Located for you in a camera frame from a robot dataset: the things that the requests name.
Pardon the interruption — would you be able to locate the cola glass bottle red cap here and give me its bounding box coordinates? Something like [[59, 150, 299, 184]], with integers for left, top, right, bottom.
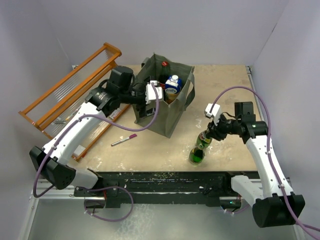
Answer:
[[158, 61, 171, 90]]

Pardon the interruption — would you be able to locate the pink white marker pen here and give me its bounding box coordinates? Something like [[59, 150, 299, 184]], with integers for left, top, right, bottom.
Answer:
[[110, 134, 137, 147]]

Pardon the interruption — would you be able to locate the green glass bottle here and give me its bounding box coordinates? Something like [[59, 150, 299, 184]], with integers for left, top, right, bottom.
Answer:
[[196, 129, 213, 150], [188, 147, 205, 164]]

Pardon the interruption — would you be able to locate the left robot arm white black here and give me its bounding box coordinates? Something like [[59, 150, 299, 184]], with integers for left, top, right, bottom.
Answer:
[[29, 66, 162, 196]]

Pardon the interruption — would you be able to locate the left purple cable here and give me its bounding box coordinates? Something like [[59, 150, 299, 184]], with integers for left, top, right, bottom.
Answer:
[[32, 80, 161, 222]]

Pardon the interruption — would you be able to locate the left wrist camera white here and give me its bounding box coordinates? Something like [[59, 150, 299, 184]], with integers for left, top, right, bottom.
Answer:
[[145, 80, 164, 105]]

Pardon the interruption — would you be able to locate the purple cable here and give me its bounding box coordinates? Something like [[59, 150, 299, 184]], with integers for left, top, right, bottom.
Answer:
[[32, 80, 161, 222], [209, 85, 320, 238]]

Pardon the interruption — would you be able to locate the small red white box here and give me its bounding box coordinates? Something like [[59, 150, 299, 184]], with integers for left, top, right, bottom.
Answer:
[[108, 109, 121, 120]]

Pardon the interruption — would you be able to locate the green glass bottle front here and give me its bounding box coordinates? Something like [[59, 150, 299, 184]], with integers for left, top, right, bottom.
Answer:
[[188, 147, 205, 164]]

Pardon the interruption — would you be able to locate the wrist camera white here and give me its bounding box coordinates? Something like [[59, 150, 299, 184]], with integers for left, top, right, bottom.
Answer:
[[204, 103, 222, 126], [145, 80, 164, 105]]

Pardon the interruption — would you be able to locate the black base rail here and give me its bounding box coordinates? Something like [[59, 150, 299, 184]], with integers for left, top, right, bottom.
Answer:
[[72, 170, 261, 209]]

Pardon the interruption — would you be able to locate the blue yellow juice carton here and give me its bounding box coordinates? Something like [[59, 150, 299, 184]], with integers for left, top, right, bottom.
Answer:
[[164, 75, 182, 104]]

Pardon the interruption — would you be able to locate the orange wooden rack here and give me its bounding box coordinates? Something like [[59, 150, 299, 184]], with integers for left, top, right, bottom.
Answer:
[[18, 42, 132, 162]]

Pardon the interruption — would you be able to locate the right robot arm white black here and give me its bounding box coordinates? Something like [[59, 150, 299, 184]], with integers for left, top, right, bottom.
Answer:
[[204, 101, 305, 228]]

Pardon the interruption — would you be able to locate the green canvas bag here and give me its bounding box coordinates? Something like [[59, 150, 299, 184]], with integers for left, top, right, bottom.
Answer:
[[134, 53, 196, 138]]

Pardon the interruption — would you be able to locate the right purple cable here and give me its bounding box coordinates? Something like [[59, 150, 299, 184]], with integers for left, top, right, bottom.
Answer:
[[209, 85, 320, 238]]

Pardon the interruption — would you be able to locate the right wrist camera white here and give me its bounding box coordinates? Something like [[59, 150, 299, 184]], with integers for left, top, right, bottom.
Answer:
[[204, 103, 222, 126]]

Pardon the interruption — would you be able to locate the aluminium frame rail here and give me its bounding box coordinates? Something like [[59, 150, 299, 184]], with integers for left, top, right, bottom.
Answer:
[[19, 185, 306, 240]]

